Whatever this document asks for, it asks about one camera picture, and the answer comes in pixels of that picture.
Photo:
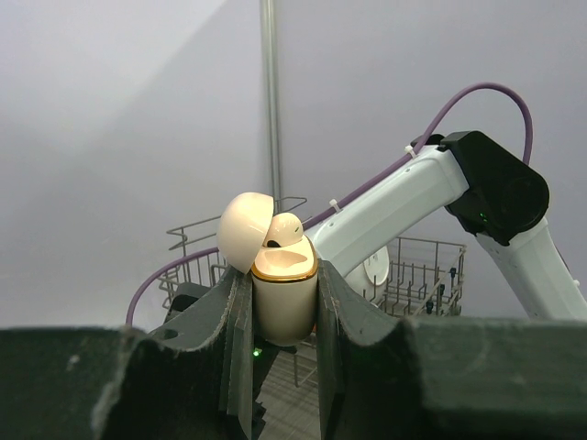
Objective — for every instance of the white earbud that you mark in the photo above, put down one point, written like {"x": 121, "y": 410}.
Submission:
{"x": 285, "y": 229}

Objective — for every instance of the grey wire dish rack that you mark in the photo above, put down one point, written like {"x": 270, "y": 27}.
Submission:
{"x": 426, "y": 276}

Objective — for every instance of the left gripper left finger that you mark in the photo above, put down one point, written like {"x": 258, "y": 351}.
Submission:
{"x": 191, "y": 378}

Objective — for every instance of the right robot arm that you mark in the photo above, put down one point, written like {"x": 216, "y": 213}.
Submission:
{"x": 494, "y": 195}

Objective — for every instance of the white round plate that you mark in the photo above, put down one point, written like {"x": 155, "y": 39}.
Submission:
{"x": 369, "y": 279}

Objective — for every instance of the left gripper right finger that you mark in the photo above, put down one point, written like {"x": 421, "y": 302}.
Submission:
{"x": 421, "y": 377}

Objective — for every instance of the beige earbud charging case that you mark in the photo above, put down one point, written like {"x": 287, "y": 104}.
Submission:
{"x": 284, "y": 278}

